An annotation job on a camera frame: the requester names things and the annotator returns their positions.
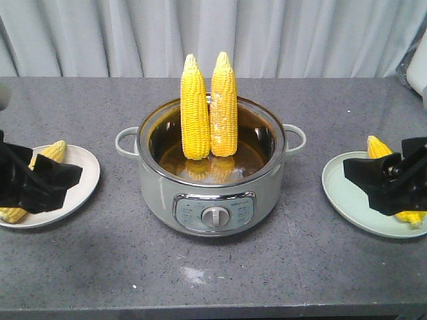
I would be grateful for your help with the beige round plate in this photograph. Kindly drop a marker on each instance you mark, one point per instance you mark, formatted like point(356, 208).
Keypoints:
point(75, 197)

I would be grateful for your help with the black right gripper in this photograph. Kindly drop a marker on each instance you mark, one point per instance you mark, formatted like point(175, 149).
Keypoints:
point(403, 175)

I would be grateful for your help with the bright yellow corn cob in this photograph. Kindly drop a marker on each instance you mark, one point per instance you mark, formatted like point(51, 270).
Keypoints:
point(377, 149)
point(195, 136)

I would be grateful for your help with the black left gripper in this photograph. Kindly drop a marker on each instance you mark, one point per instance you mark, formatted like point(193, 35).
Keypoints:
point(17, 185)

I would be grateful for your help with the green round plate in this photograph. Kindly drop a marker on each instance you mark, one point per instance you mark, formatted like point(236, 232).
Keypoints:
point(352, 203)

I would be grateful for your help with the white pleated curtain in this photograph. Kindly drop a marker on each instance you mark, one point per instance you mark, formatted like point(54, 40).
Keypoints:
point(264, 39)

